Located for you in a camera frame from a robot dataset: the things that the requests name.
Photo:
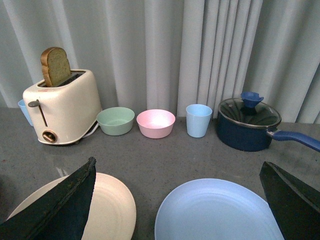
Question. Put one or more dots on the grey curtain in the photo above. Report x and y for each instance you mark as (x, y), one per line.
(168, 54)

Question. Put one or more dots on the dark blue pot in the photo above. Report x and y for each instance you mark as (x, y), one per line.
(250, 139)

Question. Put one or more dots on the green bowl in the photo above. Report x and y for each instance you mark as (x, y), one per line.
(116, 121)

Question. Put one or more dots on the bread slice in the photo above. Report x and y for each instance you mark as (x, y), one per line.
(55, 66)

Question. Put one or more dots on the light blue cup behind toaster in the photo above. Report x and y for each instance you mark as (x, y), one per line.
(24, 110)

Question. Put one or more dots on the pink bowl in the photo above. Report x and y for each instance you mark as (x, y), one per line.
(155, 123)

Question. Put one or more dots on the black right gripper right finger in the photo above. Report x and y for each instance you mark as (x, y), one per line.
(294, 204)

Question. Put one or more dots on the cream toaster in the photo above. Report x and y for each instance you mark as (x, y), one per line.
(62, 115)

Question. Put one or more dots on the cream plate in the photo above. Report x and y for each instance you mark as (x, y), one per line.
(112, 213)

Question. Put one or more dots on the light blue plate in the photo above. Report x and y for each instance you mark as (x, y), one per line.
(214, 209)

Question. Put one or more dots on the glass pot lid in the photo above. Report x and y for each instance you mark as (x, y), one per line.
(249, 110)

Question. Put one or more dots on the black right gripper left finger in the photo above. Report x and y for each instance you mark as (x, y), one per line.
(60, 214)

